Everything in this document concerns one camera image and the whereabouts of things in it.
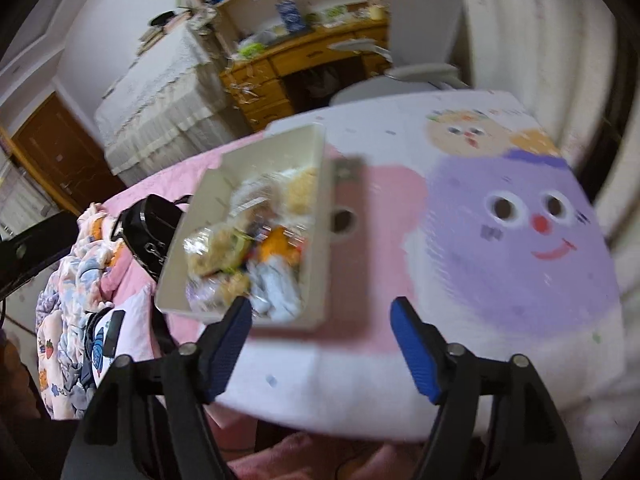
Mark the small black device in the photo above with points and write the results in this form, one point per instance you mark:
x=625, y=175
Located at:
x=114, y=330

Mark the printed blanket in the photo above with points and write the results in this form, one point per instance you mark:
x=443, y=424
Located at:
x=65, y=305

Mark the grey office chair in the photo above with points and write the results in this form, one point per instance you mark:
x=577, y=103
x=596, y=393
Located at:
x=425, y=15

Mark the pale yellow cup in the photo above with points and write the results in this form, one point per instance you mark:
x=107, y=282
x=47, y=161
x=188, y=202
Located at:
x=376, y=12

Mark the blue gift bag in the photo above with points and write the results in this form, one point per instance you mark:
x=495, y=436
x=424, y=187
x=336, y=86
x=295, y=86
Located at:
x=291, y=15

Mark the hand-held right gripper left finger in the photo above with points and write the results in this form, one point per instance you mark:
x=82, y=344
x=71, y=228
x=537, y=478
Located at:
x=227, y=345

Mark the wooden desk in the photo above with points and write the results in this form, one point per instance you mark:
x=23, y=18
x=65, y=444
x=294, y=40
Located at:
x=300, y=57

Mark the floral fabric bag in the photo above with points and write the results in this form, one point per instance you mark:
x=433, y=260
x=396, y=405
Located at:
x=202, y=20

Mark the clear plastic snack bag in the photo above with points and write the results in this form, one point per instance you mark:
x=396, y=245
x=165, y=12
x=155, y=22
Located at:
x=215, y=252

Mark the pink bedsheet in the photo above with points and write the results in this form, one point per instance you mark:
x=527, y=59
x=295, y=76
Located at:
x=165, y=182

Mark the black handbag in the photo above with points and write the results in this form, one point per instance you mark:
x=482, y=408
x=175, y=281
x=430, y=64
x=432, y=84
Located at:
x=150, y=225

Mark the white cartoon pillow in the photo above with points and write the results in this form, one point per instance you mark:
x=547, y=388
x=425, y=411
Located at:
x=135, y=325

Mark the white lace cover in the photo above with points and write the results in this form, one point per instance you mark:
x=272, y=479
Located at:
x=155, y=95

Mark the green tissue pack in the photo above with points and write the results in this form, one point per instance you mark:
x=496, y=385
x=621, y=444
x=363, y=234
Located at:
x=250, y=50

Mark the brown wooden door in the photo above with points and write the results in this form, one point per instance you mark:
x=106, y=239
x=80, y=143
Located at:
x=60, y=155

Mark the stack of books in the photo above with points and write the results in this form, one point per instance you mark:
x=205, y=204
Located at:
x=165, y=22

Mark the white plastic tray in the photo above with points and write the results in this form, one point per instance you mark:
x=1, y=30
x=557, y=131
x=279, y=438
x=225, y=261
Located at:
x=295, y=147

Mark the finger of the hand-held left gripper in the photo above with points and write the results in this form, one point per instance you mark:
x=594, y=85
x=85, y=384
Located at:
x=35, y=252

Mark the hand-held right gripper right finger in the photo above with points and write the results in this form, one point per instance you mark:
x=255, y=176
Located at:
x=415, y=355

